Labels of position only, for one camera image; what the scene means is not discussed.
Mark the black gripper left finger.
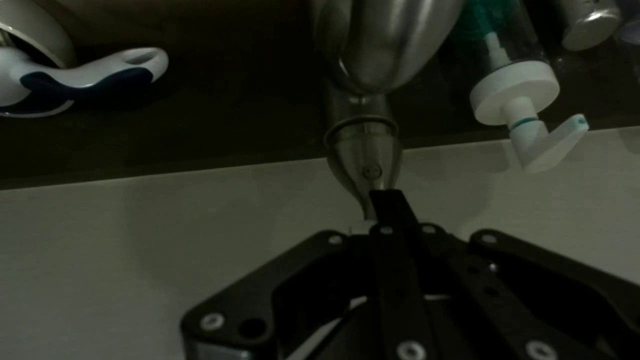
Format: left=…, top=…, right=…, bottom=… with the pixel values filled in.
left=180, top=189, right=435, bottom=360

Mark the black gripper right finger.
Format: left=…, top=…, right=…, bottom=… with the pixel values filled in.
left=386, top=189, right=640, bottom=360

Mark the brushed steel faucet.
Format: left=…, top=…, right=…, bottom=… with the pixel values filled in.
left=308, top=0, right=466, bottom=96

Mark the green soap dispenser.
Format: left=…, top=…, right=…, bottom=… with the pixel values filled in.
left=457, top=0, right=591, bottom=177

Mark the small metal shaker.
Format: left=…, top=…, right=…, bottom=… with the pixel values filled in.
left=553, top=0, right=625, bottom=54

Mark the silver brush holder dish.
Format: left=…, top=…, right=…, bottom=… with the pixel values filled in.
left=0, top=0, right=76, bottom=120

